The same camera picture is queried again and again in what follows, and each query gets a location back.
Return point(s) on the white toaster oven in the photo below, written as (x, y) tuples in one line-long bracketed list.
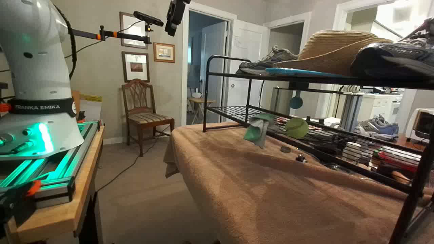
[(421, 124)]

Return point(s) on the silver metal cylinder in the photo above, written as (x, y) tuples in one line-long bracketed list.
[(350, 109)]

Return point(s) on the red books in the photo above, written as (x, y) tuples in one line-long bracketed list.
[(400, 157)]

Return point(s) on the stack of cases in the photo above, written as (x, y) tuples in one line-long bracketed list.
[(356, 151)]

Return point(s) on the white box with yellow lid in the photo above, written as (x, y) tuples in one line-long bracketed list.
[(89, 108)]

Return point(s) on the white door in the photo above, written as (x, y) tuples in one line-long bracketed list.
[(245, 44)]

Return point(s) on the wooden chair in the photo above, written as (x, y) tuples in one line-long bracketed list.
[(143, 118)]

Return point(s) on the black bar camera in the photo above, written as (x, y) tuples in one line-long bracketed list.
[(147, 17)]

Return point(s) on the small black round object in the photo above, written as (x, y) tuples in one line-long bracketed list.
[(301, 158), (284, 149)]

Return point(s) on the black pole with orange clamps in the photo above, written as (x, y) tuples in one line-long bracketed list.
[(112, 33)]

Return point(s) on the black sneaker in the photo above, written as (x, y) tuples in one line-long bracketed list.
[(397, 55)]

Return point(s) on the large framed picture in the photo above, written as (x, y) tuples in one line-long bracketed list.
[(128, 31)]

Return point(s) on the yellow tennis ball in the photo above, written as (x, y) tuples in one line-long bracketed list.
[(297, 127)]

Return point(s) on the black metal shoe rack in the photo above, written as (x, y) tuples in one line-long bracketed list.
[(316, 80)]

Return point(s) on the aluminium mounting plate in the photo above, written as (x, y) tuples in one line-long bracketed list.
[(58, 170)]

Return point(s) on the grey and blue sneaker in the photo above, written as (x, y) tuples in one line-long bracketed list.
[(377, 127)]

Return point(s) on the brown towel cloth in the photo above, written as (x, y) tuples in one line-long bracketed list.
[(271, 193)]

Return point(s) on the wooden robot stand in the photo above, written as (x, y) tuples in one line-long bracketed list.
[(67, 211)]

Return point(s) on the dark framed picture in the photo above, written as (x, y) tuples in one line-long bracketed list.
[(135, 66)]

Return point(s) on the teal round hanging tag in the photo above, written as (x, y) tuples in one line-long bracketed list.
[(295, 100)]

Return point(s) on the teal cup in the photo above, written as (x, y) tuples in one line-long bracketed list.
[(257, 130)]

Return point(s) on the small wooden framed picture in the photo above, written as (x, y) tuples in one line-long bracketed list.
[(164, 51)]

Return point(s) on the teal flat plate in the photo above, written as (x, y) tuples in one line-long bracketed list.
[(293, 71)]

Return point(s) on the small side table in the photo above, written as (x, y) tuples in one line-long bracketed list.
[(196, 103)]

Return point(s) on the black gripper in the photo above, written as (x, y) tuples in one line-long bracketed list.
[(177, 9)]

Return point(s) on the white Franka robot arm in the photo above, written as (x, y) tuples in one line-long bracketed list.
[(35, 54)]

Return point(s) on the brown straw hat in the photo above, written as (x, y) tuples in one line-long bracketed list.
[(332, 51)]

